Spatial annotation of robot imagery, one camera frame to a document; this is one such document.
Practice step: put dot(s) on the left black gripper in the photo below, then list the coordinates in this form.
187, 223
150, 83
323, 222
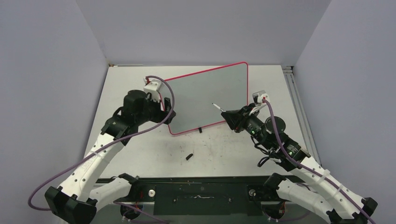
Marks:
157, 104

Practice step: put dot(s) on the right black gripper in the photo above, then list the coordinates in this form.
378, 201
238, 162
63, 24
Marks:
235, 118

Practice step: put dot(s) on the white whiteboard marker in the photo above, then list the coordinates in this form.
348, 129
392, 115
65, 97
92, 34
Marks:
218, 107

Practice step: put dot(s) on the pink framed whiteboard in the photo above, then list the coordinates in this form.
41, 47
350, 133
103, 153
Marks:
226, 86

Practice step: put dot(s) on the black marker cap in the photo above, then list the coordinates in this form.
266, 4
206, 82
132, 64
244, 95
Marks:
189, 156

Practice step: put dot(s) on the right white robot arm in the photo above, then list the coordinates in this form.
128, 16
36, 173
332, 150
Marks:
325, 197

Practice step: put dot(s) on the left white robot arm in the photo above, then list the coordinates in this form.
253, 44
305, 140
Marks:
75, 200

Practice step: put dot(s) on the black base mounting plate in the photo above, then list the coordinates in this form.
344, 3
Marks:
202, 196

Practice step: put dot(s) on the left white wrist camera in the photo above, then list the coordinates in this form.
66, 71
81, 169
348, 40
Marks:
152, 86

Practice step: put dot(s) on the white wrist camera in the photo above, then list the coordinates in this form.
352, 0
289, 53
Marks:
259, 97
152, 86

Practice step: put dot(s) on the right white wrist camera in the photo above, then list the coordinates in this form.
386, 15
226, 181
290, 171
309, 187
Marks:
259, 97

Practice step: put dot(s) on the aluminium rail frame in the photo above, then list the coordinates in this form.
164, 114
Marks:
217, 150

